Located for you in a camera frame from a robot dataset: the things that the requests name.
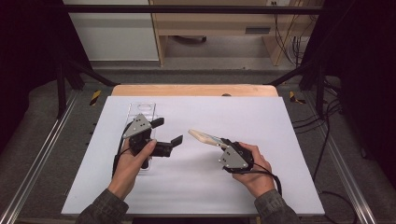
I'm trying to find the grey desk label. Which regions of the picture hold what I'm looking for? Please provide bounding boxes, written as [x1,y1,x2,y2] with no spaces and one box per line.
[245,26,272,35]

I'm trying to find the wooden table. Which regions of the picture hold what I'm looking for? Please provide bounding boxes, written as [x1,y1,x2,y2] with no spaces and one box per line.
[110,83,279,98]

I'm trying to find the black floor cables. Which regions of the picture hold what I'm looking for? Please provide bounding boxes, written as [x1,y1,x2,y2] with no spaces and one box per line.
[291,76,344,183]

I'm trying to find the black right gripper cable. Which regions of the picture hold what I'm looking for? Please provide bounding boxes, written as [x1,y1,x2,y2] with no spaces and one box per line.
[223,167,284,198]

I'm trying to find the person's left hand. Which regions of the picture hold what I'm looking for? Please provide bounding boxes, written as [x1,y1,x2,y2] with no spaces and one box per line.
[107,138,158,201]

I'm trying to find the yellow black hazard tape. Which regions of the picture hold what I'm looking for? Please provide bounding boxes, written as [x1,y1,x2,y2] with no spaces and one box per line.
[289,90,307,105]
[89,90,103,107]

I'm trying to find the black curtain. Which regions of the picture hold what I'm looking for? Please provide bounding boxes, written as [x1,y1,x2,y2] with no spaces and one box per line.
[0,0,92,153]
[306,0,396,188]

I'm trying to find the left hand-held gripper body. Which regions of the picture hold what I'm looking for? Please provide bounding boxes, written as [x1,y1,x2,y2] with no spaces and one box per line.
[121,113,173,171]

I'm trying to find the aluminium floor rail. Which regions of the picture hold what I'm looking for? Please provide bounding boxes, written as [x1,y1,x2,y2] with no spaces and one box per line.
[0,90,79,224]
[303,92,378,224]

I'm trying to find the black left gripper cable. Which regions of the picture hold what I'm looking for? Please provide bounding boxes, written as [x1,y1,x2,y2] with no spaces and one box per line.
[111,123,134,179]

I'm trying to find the black looped floor cable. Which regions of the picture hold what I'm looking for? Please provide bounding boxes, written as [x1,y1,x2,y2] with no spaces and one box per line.
[317,189,361,224]

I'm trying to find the clear plastic packaging tray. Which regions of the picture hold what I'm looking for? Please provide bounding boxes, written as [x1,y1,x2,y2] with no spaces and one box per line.
[125,102,157,174]

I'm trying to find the hanging desk cables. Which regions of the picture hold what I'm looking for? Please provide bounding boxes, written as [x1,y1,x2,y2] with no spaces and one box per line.
[272,2,316,67]

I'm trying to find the light wooden desk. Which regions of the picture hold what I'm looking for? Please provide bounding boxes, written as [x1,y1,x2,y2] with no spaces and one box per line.
[148,0,326,67]

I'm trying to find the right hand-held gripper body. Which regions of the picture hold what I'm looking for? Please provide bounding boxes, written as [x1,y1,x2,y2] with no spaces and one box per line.
[218,138,255,175]

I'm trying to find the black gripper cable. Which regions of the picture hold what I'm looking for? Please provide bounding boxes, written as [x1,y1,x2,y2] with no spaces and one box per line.
[111,123,134,179]
[223,167,284,198]

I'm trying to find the white board sheet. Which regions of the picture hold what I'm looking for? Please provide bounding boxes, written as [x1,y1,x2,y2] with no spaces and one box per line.
[61,95,326,217]

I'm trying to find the person's right hand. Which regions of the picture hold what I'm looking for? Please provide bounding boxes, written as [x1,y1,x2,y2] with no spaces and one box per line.
[231,142,277,200]

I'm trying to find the white cabinet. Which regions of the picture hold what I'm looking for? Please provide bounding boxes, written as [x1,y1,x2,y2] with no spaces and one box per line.
[62,0,160,62]

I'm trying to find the black horizontal frame bar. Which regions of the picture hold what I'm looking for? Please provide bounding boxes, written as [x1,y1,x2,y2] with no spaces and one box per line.
[61,4,326,15]

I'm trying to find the black metal stand leg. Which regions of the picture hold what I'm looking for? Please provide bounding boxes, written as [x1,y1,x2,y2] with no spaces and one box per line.
[56,59,120,119]
[266,61,327,119]

